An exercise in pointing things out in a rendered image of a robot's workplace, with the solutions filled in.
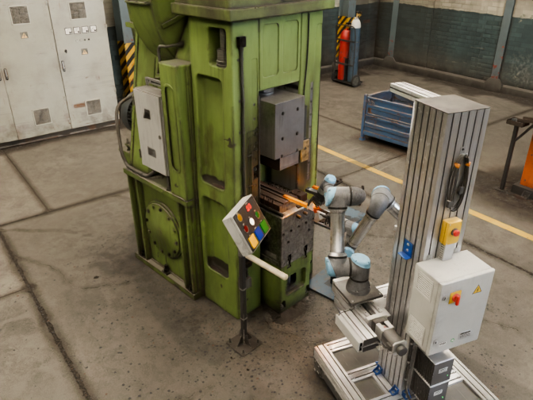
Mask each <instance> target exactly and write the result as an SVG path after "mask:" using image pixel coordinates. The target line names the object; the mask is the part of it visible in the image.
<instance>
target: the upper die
mask: <svg viewBox="0 0 533 400"><path fill-rule="evenodd" d="M298 156H299V151H296V152H294V153H292V154H289V155H288V156H284V157H281V158H280V159H277V160H273V159H271V158H268V157H266V156H262V155H260V163H262V164H265V165H267V166H269V167H272V168H274V169H277V170H279V171H280V170H282V169H285V168H287V167H290V166H292V165H294V164H296V163H298Z"/></svg>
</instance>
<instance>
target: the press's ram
mask: <svg viewBox="0 0 533 400"><path fill-rule="evenodd" d="M259 102H260V155H262V156H266V157H268V158H271V159H273V160H277V159H280V158H281V157H284V156H288V155H289V154H292V153H294V152H296V151H300V150H302V149H303V144H304V120H305V96H304V95H301V94H295V93H292V92H289V91H285V90H279V89H276V88H274V93H273V94H271V95H260V96H259Z"/></svg>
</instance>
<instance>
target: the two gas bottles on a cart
mask: <svg viewBox="0 0 533 400"><path fill-rule="evenodd" d="M356 13H357V14H356V17H355V19H354V20H353V21H352V22H351V23H349V22H346V25H344V26H346V28H345V30H344V31H342V32H341V34H340V38H337V32H336V40H340V43H339V62H337V61H336V46H335V61H334V71H333V72H332V75H331V78H332V81H339V82H341V83H347V84H350V85H352V86H353V87H356V86H358V85H360V84H361V83H362V81H360V77H359V76H358V75H357V73H358V62H359V43H360V34H361V23H360V16H362V11H361V12H359V11H356ZM358 16H359V18H358ZM337 25H342V24H336V26H337ZM348 27H349V28H348ZM350 27H351V30H350ZM336 63H338V70H335V67H336Z"/></svg>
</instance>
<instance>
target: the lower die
mask: <svg viewBox="0 0 533 400"><path fill-rule="evenodd" d="M260 184H262V185H264V186H265V187H269V188H270V189H272V190H276V191H277V192H280V193H282V194H287V195H289V196H291V197H293V198H296V199H297V196H296V195H292V194H291V193H288V192H285V191H284V190H280V189H279V188H276V187H274V186H271V185H270V184H269V185H268V183H265V182H263V181H260ZM261 193H263V195H262V194H261ZM260 194H261V198H260V202H261V203H262V204H263V198H264V196H265V195H267V197H266V196H265V198H264V203H265V205H266V206H268V198H269V207H270V208H272V201H273V199H276V201H275V200H274V201H273V208H274V210H277V211H279V212H281V213H283V212H285V211H287V209H288V210H289V209H291V208H293V207H295V206H297V204H296V203H294V202H291V201H290V200H289V199H288V198H284V197H282V196H281V195H278V194H275V193H274V192H271V191H269V190H267V189H264V188H262V187H260ZM270 197H271V198H272V199H271V200H270Z"/></svg>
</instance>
